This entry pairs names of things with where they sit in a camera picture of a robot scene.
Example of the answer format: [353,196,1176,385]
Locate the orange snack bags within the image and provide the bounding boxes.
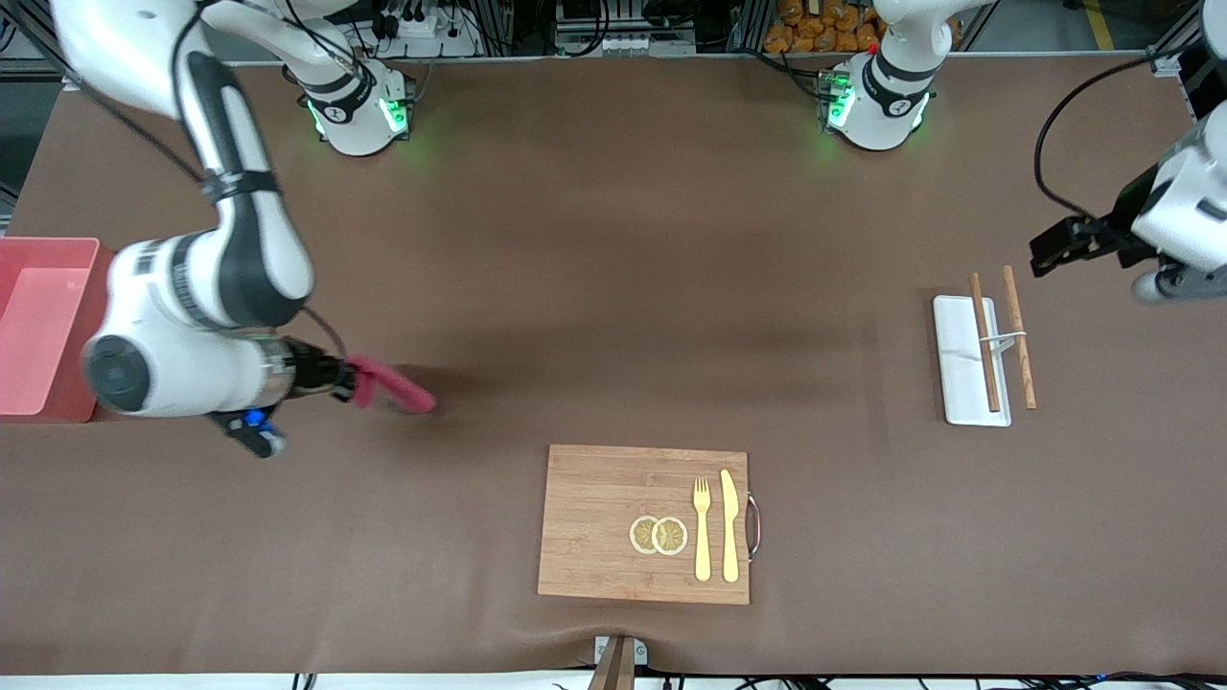
[764,0,883,54]

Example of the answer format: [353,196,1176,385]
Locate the grey mount bracket with post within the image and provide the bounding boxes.
[587,634,649,690]

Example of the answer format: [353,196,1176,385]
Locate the white power strip with plugs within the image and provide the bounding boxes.
[369,0,480,58]

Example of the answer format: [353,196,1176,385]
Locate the yellow plastic knife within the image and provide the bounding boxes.
[720,469,742,584]

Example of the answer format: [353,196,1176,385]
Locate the pink plastic bin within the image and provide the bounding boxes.
[0,238,121,423]

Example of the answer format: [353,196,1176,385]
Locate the yellow plastic fork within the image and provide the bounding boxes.
[692,476,714,583]

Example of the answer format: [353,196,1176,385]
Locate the grey socket strip device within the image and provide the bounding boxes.
[554,0,699,58]

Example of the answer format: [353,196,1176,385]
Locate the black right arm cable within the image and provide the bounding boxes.
[302,305,348,360]

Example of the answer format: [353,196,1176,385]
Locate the pink cloth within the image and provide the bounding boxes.
[345,355,438,415]

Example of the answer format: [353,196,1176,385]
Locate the white rack base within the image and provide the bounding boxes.
[933,295,1012,428]

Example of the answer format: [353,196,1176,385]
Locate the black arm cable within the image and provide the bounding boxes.
[302,305,348,360]
[1033,53,1175,231]

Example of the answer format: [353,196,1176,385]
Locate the brown table cover mat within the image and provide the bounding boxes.
[0,53,1227,677]

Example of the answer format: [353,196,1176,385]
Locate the aluminium frame rail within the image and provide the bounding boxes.
[1147,17,1211,78]

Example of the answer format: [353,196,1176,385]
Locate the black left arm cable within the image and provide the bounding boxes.
[1033,53,1175,231]

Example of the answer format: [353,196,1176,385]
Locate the wooden cutting board with handle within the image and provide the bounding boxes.
[537,444,763,607]

